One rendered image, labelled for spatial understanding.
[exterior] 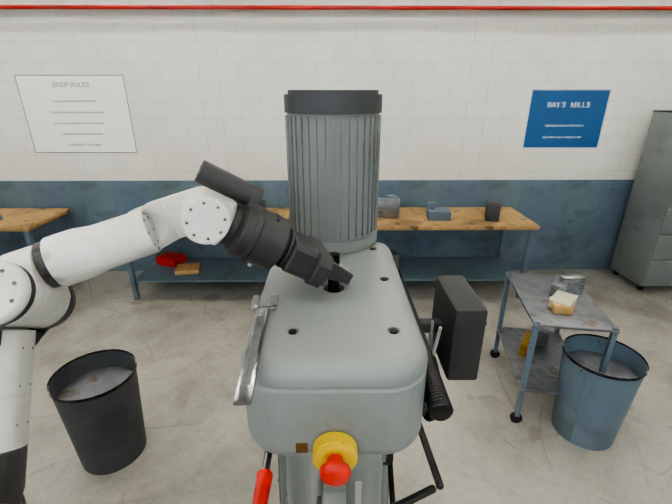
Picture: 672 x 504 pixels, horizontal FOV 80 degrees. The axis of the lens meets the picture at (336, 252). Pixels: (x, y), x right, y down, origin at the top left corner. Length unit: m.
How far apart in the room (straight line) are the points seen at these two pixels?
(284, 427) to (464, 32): 4.77
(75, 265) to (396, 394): 0.45
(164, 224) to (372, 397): 0.39
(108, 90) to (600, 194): 5.94
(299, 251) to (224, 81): 4.42
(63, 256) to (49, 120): 5.22
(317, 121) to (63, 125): 5.08
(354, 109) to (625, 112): 5.25
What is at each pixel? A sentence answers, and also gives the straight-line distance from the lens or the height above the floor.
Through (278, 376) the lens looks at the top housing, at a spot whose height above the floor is 1.88.
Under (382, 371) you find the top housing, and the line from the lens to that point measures 0.53.
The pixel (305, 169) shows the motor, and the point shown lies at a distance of 0.81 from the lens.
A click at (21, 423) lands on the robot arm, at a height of 1.83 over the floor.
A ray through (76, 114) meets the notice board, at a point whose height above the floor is 1.96.
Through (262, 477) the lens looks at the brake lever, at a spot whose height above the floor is 1.71.
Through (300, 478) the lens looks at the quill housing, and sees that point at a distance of 0.87.
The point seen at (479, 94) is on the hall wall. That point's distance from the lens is 5.10.
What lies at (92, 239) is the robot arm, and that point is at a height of 2.03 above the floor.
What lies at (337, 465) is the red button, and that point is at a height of 1.78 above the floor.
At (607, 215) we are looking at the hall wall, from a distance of 6.11.
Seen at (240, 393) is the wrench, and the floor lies 1.90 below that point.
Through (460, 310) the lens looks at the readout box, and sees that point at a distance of 1.00.
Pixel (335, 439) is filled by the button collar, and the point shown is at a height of 1.79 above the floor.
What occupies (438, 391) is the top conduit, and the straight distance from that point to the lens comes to 0.63.
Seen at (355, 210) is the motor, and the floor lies 1.98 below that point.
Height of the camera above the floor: 2.21
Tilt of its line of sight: 22 degrees down
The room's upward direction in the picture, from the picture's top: straight up
